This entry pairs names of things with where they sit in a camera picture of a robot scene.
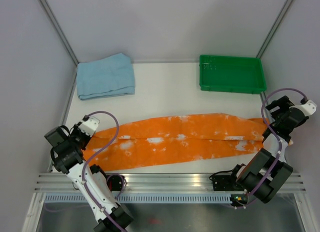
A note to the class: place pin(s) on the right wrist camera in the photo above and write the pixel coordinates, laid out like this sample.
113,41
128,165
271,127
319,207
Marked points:
308,108

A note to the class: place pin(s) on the aluminium mounting rail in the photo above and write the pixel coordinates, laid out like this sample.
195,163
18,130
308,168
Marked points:
163,183

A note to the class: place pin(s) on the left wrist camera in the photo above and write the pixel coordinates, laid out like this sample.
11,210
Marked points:
59,135

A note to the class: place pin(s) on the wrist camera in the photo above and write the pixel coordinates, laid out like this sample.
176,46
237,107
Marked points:
59,135
308,108

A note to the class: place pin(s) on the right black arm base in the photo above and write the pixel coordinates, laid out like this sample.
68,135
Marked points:
224,181

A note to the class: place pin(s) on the light blue folded trousers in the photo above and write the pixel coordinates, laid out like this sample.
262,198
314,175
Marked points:
109,77

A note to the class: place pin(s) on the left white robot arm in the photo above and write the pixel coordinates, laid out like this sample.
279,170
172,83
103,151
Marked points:
67,157

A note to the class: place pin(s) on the green plastic tray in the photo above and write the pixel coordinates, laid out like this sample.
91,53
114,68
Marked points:
231,74

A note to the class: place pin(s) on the orange tie-dye trousers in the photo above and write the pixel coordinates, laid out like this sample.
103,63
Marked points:
175,139

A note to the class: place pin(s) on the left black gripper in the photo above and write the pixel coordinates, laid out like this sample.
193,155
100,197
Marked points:
76,130

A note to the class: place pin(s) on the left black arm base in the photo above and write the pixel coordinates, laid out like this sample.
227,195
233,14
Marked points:
114,182

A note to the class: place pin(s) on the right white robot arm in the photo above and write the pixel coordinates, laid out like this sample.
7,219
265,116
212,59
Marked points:
266,173

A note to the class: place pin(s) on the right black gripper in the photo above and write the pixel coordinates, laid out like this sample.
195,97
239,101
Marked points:
284,103

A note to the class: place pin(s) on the white slotted cable duct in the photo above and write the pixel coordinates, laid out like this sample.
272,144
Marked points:
140,198

